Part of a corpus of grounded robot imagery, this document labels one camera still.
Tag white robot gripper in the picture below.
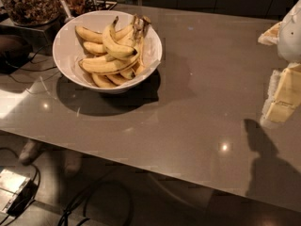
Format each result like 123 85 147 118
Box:
258 0 301 129

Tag long yellow banana in bunch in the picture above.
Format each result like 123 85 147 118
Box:
78 52 140 75

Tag tray with dark food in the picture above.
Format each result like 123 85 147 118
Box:
66 0 117 17

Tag grey sock foot right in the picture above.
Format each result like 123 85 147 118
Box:
64 151 82 177

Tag grey sock foot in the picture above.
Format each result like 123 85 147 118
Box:
64 151 82 177
19 139 43 166

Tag glass jar of nuts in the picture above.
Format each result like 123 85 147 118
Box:
1 0 59 26

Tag grey sock foot left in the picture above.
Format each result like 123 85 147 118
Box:
19 139 43 166

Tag silver box on floor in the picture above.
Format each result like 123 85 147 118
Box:
0 169 32 216

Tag white spoon handle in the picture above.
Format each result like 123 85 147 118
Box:
59 0 73 24

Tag black cables on floor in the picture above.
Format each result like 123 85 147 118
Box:
55 169 135 226

